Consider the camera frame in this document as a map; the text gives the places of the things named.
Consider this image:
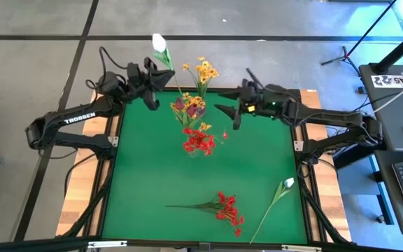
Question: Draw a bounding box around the white printed paper label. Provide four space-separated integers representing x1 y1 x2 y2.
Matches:
371 71 403 89

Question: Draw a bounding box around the white artificial tulip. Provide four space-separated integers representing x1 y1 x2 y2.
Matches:
249 177 295 245
151 33 184 96

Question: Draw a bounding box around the red artificial flower bunch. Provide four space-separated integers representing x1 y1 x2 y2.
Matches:
165 190 245 238
182 127 229 158

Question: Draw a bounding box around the black tripod light stand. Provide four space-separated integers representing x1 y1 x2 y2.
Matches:
320 0 398 76

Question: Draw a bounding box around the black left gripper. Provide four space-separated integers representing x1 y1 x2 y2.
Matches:
127 57 176 111

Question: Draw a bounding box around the black horizontal frame bar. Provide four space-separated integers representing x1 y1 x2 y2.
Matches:
0 236 403 252

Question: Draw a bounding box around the silver metal bracket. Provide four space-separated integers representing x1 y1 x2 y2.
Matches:
87 239 128 249
281 244 323 252

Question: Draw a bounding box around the thick black stand pole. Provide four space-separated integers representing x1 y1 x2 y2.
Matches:
368 22 403 75

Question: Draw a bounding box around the black diagonal support strut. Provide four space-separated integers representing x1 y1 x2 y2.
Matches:
298 174 352 244
56 167 115 242

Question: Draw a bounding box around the green table mat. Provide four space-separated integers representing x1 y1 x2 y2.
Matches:
100 89 309 245

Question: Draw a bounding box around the white cable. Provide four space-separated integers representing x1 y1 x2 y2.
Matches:
372 75 403 113

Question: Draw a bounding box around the yellow artificial flower bunch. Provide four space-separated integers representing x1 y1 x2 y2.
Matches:
171 92 213 132
181 55 220 101

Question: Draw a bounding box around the blue desk leg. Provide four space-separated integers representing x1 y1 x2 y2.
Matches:
368 153 395 225

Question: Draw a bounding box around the black table frame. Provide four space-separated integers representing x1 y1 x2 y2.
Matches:
96 85 315 250

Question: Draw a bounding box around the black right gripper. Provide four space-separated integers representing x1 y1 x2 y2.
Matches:
214 78 293 131

